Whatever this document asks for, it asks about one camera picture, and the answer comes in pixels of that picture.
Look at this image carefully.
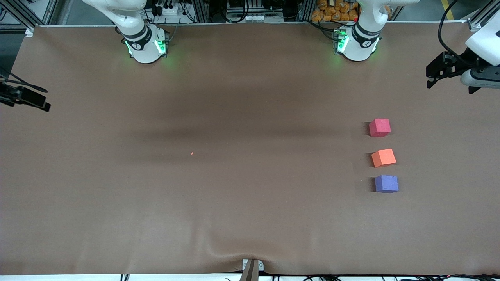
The grey aluminium frame post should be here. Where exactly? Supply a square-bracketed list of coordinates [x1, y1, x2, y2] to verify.
[39, 0, 60, 25]

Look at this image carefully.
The brown table cover mat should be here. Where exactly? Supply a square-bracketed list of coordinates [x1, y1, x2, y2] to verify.
[0, 21, 500, 276]

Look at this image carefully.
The metal clamp with brown strap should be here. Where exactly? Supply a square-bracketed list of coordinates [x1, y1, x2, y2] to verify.
[240, 258, 264, 281]

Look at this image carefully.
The white power strip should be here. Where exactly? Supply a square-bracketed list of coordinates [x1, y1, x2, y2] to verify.
[155, 3, 184, 16]

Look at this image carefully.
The grey diagonal frame strut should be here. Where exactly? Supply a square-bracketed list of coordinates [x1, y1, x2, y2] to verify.
[5, 0, 36, 32]

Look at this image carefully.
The orange foam block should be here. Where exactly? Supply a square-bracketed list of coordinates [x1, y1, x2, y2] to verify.
[371, 149, 397, 168]

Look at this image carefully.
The purple foam block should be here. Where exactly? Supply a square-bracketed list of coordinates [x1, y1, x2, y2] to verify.
[375, 175, 399, 193]

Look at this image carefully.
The grey aluminium frame profile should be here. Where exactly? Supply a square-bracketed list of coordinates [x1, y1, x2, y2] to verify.
[467, 0, 496, 32]

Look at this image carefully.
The red foam block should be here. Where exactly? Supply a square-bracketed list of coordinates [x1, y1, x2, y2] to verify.
[369, 119, 391, 137]

